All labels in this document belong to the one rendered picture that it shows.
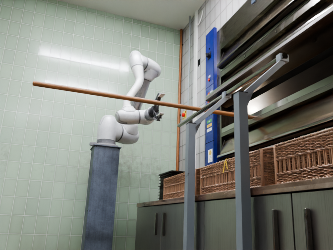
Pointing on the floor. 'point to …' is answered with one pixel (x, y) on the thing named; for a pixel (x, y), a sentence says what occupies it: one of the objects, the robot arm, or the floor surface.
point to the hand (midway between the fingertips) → (162, 103)
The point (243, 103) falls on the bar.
